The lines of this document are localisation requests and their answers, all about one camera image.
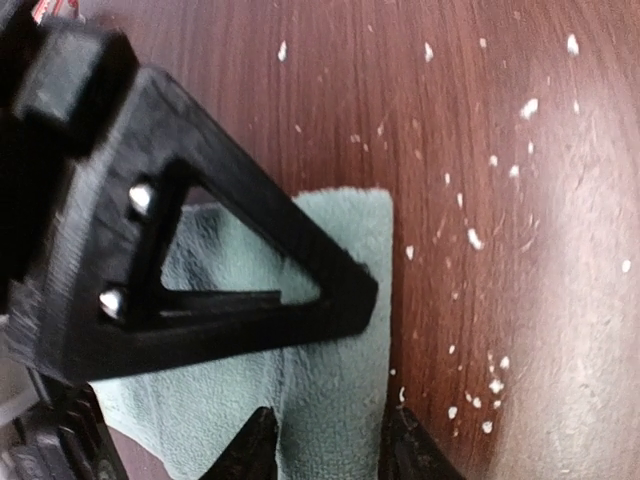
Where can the green panda towel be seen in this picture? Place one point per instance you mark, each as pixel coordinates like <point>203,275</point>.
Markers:
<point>329,398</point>

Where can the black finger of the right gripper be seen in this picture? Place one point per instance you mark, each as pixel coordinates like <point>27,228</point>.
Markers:
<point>172,247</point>

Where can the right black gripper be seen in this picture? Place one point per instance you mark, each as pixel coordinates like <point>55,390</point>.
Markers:
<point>62,87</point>

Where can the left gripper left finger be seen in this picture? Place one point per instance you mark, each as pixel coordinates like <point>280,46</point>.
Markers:
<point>251,454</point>

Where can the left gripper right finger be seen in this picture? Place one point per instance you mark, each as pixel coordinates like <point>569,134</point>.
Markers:
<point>411,451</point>

